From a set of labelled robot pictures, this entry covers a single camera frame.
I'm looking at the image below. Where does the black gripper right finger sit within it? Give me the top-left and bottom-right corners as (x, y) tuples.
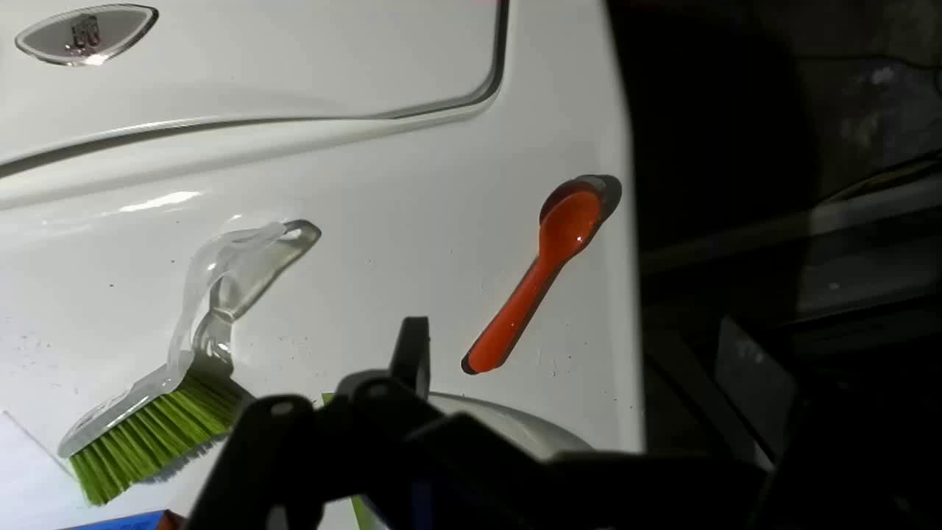
(713, 314), (942, 530)

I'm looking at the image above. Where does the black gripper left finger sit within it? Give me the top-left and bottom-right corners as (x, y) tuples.
(184, 314), (611, 530)

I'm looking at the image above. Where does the clear-handled green-bristle hand broom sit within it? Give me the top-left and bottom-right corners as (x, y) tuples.
(56, 214), (323, 509)

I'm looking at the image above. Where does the white washing machine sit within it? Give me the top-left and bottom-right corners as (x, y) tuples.
(0, 0), (650, 530)

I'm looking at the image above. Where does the oval silver washer badge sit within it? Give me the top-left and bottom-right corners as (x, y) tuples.
(12, 0), (161, 72)

